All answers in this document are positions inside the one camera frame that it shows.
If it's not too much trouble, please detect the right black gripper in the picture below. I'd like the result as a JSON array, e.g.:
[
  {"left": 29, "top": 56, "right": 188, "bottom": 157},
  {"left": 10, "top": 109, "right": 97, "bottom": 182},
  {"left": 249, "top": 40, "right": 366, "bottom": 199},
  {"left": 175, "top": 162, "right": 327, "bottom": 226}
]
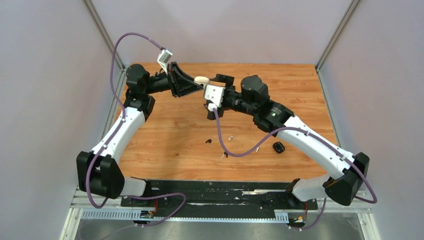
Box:
[{"left": 207, "top": 74, "right": 257, "bottom": 119}]

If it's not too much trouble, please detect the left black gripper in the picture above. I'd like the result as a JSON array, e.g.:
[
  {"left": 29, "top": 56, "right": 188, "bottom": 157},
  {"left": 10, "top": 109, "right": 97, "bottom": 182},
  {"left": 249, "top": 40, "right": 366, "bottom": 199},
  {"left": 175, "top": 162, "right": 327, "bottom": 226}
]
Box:
[{"left": 144, "top": 62, "right": 203, "bottom": 98}]

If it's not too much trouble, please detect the white earbud charging case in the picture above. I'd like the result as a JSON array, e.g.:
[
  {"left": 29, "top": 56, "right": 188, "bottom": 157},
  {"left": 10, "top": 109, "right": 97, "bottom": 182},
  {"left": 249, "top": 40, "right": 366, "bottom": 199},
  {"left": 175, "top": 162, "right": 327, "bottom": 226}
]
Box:
[{"left": 193, "top": 76, "right": 210, "bottom": 86}]

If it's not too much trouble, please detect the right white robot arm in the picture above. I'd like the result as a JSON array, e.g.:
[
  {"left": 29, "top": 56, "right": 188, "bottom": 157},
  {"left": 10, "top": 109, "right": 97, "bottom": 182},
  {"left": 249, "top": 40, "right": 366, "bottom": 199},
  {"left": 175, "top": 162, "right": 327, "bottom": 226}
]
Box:
[{"left": 202, "top": 75, "right": 377, "bottom": 209}]

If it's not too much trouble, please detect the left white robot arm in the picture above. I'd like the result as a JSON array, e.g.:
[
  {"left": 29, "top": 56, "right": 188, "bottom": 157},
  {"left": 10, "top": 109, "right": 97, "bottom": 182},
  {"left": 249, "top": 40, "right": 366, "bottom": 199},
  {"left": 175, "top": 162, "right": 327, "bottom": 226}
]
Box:
[{"left": 76, "top": 62, "right": 209, "bottom": 207}]

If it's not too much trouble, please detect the black earbud charging case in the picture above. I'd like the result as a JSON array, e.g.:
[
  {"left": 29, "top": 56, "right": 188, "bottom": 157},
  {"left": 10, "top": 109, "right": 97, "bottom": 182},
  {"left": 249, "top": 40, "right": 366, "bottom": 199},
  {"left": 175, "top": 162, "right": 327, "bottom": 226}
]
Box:
[{"left": 272, "top": 141, "right": 286, "bottom": 154}]

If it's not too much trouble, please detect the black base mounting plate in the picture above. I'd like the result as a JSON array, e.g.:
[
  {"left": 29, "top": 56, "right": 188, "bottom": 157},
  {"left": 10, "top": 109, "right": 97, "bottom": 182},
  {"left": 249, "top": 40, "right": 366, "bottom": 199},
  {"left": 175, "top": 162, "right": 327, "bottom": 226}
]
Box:
[{"left": 119, "top": 178, "right": 320, "bottom": 220}]

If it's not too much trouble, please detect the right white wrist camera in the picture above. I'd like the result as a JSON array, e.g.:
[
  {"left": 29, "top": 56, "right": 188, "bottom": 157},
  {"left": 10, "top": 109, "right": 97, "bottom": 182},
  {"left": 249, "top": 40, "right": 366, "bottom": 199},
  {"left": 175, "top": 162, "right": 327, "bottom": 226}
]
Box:
[{"left": 203, "top": 84, "right": 225, "bottom": 108}]

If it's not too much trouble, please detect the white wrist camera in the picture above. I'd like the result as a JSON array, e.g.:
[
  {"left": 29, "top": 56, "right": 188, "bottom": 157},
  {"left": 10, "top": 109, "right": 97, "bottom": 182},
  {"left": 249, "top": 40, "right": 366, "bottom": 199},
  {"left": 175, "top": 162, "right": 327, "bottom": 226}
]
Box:
[
  {"left": 203, "top": 84, "right": 225, "bottom": 108},
  {"left": 157, "top": 48, "right": 173, "bottom": 74}
]

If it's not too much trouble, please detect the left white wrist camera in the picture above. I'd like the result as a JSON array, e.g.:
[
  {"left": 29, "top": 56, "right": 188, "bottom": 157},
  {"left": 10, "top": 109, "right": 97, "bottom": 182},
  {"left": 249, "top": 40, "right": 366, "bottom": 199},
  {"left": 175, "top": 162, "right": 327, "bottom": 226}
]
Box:
[{"left": 157, "top": 48, "right": 173, "bottom": 74}]

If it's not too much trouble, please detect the left aluminium frame post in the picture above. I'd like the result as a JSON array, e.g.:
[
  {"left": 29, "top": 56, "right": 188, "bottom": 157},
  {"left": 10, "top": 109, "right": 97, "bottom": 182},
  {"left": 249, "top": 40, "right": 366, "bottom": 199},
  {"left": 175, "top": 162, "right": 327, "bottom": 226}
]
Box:
[{"left": 82, "top": 0, "right": 127, "bottom": 71}]

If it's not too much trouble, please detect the aluminium frame post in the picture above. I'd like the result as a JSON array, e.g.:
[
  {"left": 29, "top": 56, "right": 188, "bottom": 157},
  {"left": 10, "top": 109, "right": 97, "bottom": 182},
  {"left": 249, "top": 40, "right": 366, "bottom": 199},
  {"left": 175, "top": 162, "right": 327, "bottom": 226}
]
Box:
[
  {"left": 315, "top": 0, "right": 362, "bottom": 73},
  {"left": 82, "top": 0, "right": 127, "bottom": 71}
]

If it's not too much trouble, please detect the slotted cable duct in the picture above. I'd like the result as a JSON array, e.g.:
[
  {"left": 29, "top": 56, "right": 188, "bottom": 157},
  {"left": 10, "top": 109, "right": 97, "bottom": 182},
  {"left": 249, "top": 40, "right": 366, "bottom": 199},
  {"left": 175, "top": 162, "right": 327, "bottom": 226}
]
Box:
[{"left": 80, "top": 208, "right": 289, "bottom": 224}]

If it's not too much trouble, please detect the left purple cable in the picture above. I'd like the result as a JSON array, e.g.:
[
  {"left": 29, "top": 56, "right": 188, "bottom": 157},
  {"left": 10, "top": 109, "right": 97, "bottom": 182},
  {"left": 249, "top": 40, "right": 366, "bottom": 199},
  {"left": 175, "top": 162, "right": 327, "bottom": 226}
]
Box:
[{"left": 85, "top": 32, "right": 187, "bottom": 229}]

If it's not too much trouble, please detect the right aluminium frame post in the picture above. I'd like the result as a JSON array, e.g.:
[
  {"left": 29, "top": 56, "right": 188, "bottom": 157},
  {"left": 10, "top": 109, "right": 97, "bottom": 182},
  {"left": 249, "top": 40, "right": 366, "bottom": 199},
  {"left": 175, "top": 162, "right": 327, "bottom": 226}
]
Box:
[{"left": 315, "top": 0, "right": 362, "bottom": 73}]

